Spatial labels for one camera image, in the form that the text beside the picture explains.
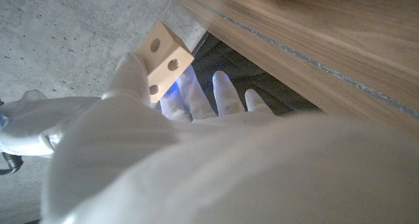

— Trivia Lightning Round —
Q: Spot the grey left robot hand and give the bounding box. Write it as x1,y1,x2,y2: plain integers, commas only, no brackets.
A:
41,52,419,224

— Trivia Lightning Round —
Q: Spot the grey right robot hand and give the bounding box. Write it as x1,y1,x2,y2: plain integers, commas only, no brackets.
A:
0,89,101,158

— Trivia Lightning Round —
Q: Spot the wooden block with holes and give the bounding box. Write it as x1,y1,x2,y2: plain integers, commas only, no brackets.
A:
136,20,195,103

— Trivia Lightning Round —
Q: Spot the wooden table board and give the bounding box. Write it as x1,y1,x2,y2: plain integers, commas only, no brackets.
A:
192,0,419,119

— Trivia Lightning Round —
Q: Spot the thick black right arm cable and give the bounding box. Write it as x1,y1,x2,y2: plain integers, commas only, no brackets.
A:
0,151,24,176

